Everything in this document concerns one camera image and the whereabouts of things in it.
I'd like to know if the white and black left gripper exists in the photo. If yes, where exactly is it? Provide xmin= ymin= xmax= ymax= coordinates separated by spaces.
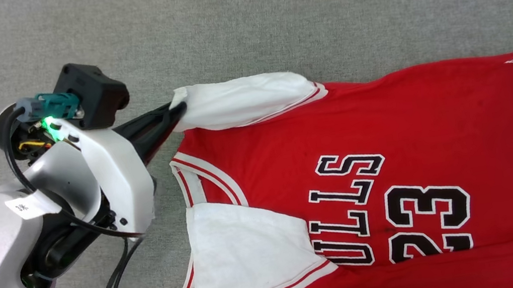
xmin=0 ymin=76 xmax=205 ymax=253

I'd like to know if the red and white basketball jersey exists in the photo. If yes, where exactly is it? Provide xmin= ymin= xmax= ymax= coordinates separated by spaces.
xmin=151 ymin=36 xmax=513 ymax=288

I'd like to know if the teal cable connector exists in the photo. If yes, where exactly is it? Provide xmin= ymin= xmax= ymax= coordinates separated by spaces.
xmin=13 ymin=88 xmax=83 ymax=128

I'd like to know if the white paper label tag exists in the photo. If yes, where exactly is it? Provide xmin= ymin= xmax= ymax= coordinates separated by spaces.
xmin=4 ymin=188 xmax=63 ymax=222

